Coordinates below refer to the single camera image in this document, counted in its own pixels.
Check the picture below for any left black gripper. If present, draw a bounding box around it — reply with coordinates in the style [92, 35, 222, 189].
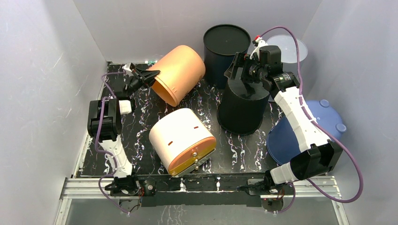
[126, 68, 161, 98]

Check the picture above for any dark navy bucket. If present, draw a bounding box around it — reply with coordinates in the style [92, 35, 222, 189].
[203, 24, 251, 89]

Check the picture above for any tan bucket black rim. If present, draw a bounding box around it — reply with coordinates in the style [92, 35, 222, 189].
[148, 45, 206, 107]

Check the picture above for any blue plastic bucket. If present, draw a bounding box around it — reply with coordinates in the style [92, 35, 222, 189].
[267, 99, 347, 165]

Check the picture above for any large grey container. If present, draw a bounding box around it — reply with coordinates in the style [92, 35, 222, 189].
[266, 35, 308, 64]

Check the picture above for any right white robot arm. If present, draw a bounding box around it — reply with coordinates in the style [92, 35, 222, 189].
[224, 45, 343, 194]

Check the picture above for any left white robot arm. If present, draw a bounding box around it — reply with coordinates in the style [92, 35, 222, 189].
[87, 63, 160, 179]

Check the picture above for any white orange drawer box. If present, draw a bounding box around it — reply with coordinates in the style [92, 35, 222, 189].
[149, 108, 216, 177]

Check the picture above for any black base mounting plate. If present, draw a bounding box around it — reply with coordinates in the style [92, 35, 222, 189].
[104, 169, 296, 208]

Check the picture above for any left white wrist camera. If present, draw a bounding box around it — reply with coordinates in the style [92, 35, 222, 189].
[123, 63, 135, 76]

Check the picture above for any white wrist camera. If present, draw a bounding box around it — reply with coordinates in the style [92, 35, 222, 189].
[250, 35, 268, 60]
[123, 63, 135, 76]

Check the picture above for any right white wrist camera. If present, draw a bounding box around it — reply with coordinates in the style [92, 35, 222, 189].
[250, 35, 268, 60]

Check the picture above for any aluminium frame rail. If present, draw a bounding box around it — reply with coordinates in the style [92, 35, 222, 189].
[54, 175, 350, 225]

